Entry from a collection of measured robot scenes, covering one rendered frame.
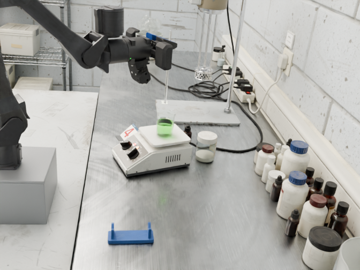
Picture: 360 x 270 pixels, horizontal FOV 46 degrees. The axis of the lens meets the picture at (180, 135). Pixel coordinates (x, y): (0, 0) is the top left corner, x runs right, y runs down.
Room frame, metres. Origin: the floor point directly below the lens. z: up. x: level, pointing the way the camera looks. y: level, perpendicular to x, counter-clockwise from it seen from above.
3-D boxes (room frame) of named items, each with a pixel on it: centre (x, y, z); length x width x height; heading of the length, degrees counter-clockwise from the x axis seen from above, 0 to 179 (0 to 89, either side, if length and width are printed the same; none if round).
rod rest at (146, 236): (0.73, 0.09, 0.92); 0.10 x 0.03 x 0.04; 101
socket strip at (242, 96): (1.82, -0.23, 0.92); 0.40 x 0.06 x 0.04; 9
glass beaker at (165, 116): (1.08, 0.04, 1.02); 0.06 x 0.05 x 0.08; 49
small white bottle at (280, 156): (1.09, -0.31, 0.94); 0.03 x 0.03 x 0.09
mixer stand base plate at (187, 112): (1.47, -0.05, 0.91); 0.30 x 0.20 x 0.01; 99
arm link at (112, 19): (0.96, 0.21, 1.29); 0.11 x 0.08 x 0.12; 125
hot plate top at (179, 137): (1.10, 0.05, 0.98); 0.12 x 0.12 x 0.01; 29
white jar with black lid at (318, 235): (0.72, -0.33, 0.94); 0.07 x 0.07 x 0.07
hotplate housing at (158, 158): (1.08, 0.07, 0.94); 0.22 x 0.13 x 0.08; 119
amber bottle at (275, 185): (0.95, -0.27, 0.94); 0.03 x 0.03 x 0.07
